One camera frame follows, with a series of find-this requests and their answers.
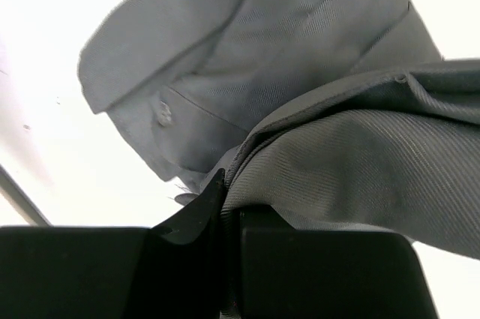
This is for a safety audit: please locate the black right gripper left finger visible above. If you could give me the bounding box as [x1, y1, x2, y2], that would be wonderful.
[1, 170, 225, 318]

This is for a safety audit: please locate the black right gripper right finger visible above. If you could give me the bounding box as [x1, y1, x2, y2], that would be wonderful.
[235, 206, 438, 319]

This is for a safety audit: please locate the grey pleated skirt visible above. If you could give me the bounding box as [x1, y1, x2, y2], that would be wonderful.
[76, 0, 480, 262]

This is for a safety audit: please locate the aluminium table edge rail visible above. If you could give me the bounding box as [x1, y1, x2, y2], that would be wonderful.
[1, 166, 52, 227]

